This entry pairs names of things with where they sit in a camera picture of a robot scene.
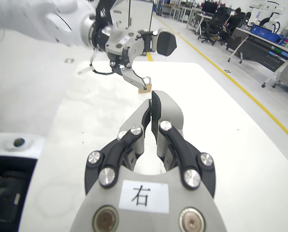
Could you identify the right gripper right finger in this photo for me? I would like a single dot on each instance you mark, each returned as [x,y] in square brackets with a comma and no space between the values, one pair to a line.
[180,146]

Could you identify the black computer monitor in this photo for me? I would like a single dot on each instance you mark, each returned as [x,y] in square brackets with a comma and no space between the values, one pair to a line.
[209,7]

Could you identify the blue plastic crate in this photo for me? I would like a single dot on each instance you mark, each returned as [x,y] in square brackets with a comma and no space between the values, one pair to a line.
[267,33]

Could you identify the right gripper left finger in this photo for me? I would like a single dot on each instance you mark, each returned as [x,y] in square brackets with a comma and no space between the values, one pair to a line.
[113,147]

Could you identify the robot body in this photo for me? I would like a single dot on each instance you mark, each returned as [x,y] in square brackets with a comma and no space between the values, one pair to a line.
[11,184]

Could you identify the grey desk with dark panel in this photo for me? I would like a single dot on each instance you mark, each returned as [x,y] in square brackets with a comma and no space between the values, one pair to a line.
[262,51]

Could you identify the person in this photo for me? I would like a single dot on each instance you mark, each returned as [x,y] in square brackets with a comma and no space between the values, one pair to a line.
[234,19]

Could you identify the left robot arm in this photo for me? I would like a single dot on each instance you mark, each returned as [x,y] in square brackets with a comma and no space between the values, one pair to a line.
[37,18]

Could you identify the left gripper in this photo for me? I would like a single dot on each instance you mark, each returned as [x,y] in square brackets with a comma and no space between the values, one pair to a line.
[121,40]

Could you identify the white partition panel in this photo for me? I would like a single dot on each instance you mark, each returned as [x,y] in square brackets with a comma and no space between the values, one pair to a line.
[140,15]

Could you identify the brass padlock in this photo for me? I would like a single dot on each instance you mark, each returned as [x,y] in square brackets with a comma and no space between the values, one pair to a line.
[147,85]

